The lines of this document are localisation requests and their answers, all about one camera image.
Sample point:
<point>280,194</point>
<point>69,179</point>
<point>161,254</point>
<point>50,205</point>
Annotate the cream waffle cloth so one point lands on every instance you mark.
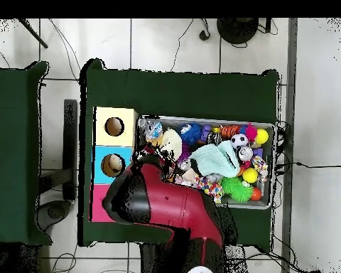
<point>172,143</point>

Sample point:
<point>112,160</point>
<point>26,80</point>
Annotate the mint green waffle cloth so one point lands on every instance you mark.
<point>216,160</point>

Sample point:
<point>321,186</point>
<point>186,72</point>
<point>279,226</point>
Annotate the white cloth with colourful dots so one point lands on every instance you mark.
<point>213,187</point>

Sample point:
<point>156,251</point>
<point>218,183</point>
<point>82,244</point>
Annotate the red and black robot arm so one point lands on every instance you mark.
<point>173,204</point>

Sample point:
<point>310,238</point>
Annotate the wooden box with three holes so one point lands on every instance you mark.
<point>128,136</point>

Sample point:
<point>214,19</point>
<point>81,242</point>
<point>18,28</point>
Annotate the blue spiky rubber ball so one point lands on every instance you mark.
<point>191,133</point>

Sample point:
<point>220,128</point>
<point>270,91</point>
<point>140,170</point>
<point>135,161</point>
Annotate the crushed clear plastic bottle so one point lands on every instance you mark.
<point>152,128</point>

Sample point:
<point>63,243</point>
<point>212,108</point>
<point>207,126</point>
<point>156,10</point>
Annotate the small soccer ball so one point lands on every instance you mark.
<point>239,141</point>

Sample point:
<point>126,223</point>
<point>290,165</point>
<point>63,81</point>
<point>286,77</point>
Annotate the yellow smooth ball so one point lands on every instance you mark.
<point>262,136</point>
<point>250,175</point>

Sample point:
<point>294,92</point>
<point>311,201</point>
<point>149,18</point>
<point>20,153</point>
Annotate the orange smooth ball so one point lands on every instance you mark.
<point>256,194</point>

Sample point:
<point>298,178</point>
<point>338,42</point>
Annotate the black upright stand bar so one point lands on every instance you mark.
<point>70,142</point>

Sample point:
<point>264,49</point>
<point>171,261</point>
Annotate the grey round stand foot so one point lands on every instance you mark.
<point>55,212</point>

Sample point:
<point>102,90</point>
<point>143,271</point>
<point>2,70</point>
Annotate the black round stand base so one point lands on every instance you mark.
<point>237,31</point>

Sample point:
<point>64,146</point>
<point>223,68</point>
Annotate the black slanted rod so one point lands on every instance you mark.
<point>34,33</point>

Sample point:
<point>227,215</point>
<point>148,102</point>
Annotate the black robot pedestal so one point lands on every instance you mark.
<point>156,258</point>

